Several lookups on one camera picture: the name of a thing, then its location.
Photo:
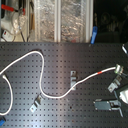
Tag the white device with red button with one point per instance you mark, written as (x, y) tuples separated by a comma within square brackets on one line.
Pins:
[(7, 36)]

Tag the lower left metal clip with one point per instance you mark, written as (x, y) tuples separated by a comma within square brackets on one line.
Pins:
[(36, 104)]

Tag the black perforated pegboard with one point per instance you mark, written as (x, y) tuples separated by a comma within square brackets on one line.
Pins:
[(44, 69)]

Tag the grey metal gripper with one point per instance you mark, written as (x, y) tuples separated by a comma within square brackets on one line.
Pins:
[(109, 104)]

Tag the blue clamp handle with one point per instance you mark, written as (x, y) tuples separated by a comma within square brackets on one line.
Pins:
[(94, 34)]

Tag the upper metal cable clip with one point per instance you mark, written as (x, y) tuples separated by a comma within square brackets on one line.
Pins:
[(73, 79)]

